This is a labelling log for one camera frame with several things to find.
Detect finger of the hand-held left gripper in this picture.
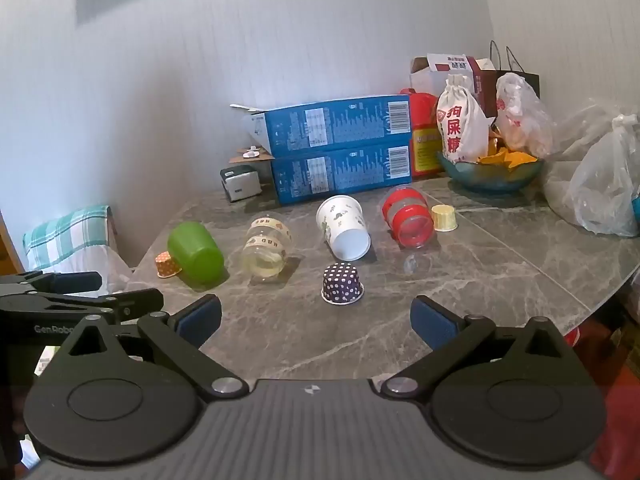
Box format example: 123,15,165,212
0,288,165,323
0,271,104,296

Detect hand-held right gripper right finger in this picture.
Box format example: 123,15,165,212
382,296,572,402

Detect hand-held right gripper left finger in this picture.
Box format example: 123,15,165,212
60,294,249,401

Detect small orange dotted paper cup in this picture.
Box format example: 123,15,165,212
155,251,184,279

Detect small clear plastic cup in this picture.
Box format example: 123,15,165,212
402,253,434,276

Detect green plastic cup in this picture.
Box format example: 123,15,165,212
167,221,225,290

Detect clear glass cup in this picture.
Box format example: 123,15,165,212
240,213,294,282

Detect purple polka dot paper cup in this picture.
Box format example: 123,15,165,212
321,263,365,306

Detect small yellow paper cup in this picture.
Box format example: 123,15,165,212
431,204,458,233

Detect red plastic cup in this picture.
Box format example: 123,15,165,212
381,186,435,249

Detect white printed paper cup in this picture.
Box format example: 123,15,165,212
316,195,372,262

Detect checkered green white cloth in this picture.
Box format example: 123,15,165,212
22,204,119,275

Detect grey and white small device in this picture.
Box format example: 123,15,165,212
220,164,264,204

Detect blue glass bowl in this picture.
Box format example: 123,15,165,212
439,152,546,194

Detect blue cardboard box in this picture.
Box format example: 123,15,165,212
227,142,414,206
230,95,414,157

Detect orange snack packets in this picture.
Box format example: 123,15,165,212
477,127,540,168

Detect red plastic jug yellow label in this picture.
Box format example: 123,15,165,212
398,88,447,179

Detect red object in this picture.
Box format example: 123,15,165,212
562,316,640,480

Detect large clear plastic bag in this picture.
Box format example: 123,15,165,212
542,114,640,239

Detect printed clear plastic bag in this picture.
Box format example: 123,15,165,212
494,72,557,159

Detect white and maroon carton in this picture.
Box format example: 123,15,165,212
410,53,502,117

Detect crumpled clear plastic bag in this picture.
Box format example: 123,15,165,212
547,102,636,161

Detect dark paper bag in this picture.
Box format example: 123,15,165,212
488,40,541,107

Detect white drawstring cloth bag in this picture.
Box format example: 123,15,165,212
436,74,494,165

